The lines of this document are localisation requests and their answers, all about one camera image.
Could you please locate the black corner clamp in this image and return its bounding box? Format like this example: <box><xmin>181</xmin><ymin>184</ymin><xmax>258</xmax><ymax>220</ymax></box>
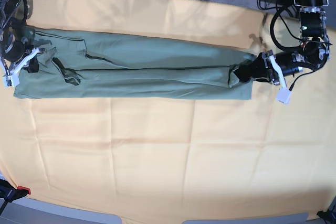
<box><xmin>317</xmin><ymin>209</ymin><xmax>336</xmax><ymax>224</ymax></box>

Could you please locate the green T-shirt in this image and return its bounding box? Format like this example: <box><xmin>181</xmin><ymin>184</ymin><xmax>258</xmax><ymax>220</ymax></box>
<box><xmin>14</xmin><ymin>27</ymin><xmax>255</xmax><ymax>100</ymax></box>

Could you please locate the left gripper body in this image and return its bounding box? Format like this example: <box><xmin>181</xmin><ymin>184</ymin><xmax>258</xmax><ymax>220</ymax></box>
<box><xmin>275</xmin><ymin>52</ymin><xmax>303</xmax><ymax>77</ymax></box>

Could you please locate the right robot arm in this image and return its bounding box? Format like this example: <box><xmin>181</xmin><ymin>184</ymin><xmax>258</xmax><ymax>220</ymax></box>
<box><xmin>1</xmin><ymin>0</ymin><xmax>37</xmax><ymax>76</ymax></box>

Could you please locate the yellow tablecloth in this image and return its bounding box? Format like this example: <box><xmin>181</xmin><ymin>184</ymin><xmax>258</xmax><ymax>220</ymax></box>
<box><xmin>1</xmin><ymin>0</ymin><xmax>335</xmax><ymax>223</ymax></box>

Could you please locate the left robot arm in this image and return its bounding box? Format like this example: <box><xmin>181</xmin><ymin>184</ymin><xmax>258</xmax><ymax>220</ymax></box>
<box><xmin>234</xmin><ymin>0</ymin><xmax>331</xmax><ymax>85</ymax></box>

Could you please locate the blue red clamp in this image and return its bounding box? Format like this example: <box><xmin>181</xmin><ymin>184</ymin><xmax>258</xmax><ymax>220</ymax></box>
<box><xmin>1</xmin><ymin>179</ymin><xmax>31</xmax><ymax>214</ymax></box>

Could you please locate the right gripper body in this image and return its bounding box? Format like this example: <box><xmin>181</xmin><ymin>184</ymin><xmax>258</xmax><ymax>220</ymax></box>
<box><xmin>1</xmin><ymin>34</ymin><xmax>31</xmax><ymax>62</ymax></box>

